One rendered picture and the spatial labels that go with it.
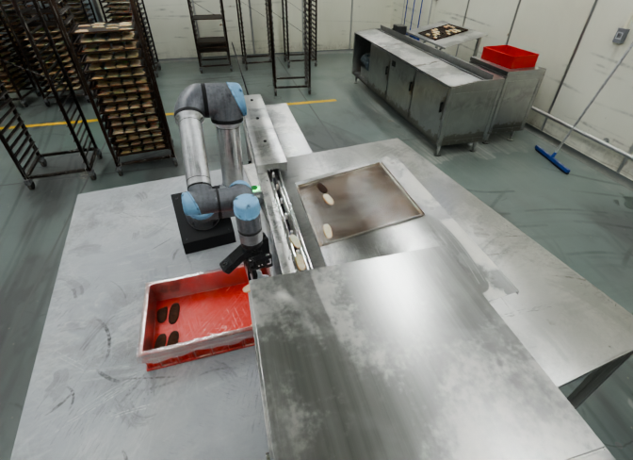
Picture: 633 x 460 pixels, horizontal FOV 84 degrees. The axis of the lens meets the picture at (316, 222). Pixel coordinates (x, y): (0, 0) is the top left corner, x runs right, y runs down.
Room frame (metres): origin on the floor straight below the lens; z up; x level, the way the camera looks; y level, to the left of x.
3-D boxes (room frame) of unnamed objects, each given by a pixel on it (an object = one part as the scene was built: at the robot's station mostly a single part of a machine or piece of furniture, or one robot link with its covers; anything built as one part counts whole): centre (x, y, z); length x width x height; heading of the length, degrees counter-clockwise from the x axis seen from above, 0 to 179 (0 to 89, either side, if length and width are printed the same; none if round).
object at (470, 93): (5.26, -1.57, 0.51); 3.00 x 1.26 x 1.03; 15
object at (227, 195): (0.93, 0.26, 1.29); 0.11 x 0.11 x 0.08; 19
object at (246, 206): (0.85, 0.21, 1.29); 0.09 x 0.08 x 0.11; 19
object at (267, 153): (2.44, 0.42, 0.89); 1.25 x 0.18 x 0.09; 15
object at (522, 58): (4.40, -2.22, 0.93); 0.51 x 0.36 x 0.13; 19
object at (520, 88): (4.40, -2.22, 0.44); 0.70 x 0.55 x 0.87; 15
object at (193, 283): (0.81, 0.38, 0.87); 0.49 x 0.34 x 0.10; 106
